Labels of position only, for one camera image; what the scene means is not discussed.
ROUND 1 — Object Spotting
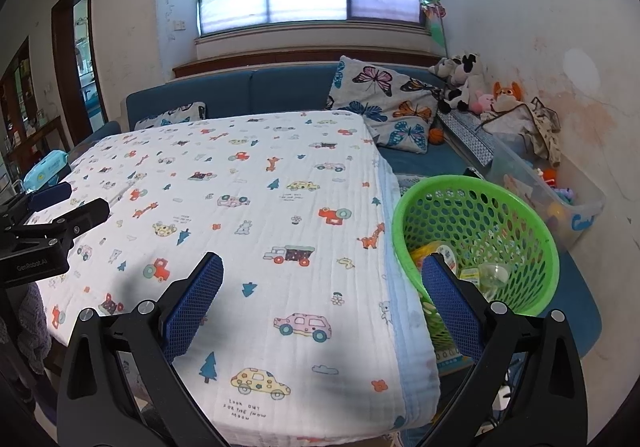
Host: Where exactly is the white cartoon printed blanket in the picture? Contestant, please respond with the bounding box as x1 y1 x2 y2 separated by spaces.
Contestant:
37 110 442 443

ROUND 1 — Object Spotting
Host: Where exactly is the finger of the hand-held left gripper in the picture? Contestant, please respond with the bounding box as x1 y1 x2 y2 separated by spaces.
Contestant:
50 198 111 240
27 181 74 209

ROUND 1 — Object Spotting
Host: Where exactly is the blue white lace cloth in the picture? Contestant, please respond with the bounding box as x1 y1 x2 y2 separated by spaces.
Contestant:
395 172 431 198
437 111 496 168

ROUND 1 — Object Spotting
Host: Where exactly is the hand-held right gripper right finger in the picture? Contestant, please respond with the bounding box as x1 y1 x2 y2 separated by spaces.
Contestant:
421 253 588 447

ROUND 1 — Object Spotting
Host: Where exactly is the yellow wrapper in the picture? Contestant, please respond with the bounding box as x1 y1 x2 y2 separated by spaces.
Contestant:
410 242 451 264

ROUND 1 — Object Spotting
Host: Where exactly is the dark wooden door frame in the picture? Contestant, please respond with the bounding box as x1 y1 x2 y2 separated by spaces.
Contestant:
51 0 108 148

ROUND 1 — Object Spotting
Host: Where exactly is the black white cow plush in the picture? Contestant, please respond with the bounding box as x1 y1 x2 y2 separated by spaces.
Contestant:
440 52 489 114

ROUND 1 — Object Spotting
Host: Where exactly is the beige crumpled cloth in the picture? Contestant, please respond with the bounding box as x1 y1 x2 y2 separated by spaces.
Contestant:
482 97 563 168

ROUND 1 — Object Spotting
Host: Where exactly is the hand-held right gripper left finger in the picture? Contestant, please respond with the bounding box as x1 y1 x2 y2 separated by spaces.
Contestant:
56 251 225 447

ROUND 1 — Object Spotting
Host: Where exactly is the colourful pinwheel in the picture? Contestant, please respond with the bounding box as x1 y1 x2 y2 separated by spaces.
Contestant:
419 0 449 48

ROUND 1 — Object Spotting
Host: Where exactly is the butterfly print pillow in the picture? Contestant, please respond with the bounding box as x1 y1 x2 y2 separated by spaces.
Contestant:
327 56 443 155

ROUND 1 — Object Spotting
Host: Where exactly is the person's left hand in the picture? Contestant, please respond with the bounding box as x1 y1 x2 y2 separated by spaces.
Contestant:
15 281 52 375

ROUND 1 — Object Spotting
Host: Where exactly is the orange fox plush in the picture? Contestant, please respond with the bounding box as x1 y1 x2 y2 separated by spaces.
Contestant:
492 81 524 112

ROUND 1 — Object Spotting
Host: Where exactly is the small cartoon print pillow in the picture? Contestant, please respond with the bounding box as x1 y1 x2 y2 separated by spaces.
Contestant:
134 101 207 130

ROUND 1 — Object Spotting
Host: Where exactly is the grey white plush toy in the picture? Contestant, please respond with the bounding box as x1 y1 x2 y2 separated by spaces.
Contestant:
429 56 463 79

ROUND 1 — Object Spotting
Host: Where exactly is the blue sofa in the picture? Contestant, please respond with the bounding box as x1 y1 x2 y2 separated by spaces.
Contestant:
67 63 603 358

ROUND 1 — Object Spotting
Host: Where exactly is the clear plastic cup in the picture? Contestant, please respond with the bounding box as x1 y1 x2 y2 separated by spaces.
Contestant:
477 263 512 294

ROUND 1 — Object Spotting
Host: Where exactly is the wooden cabinet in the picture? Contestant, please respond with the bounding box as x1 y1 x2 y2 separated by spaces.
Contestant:
0 44 61 178

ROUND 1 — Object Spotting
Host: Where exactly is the green plastic basket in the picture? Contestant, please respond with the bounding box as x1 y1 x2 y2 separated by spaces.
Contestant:
391 176 561 359

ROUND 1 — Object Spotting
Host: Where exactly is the clear plastic storage box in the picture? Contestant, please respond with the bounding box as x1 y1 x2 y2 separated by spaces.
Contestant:
487 134 606 253

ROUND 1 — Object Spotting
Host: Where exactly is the blue wet wipes pack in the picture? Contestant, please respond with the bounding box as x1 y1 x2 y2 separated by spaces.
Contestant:
24 152 70 190

